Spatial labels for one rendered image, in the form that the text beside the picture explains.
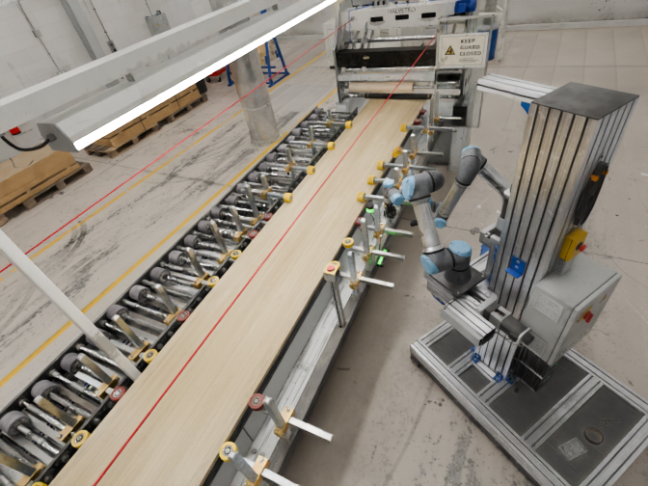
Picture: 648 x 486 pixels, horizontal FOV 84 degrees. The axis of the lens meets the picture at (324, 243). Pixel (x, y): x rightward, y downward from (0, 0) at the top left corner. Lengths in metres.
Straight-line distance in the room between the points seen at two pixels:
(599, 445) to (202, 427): 2.21
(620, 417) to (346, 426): 1.67
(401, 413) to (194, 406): 1.45
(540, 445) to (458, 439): 0.48
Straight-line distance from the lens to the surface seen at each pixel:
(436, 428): 2.86
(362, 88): 4.86
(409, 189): 1.93
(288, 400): 2.32
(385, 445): 2.81
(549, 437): 2.76
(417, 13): 4.75
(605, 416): 2.94
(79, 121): 1.22
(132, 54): 1.35
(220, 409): 2.10
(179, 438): 2.13
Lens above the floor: 2.66
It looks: 41 degrees down
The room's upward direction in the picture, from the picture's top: 12 degrees counter-clockwise
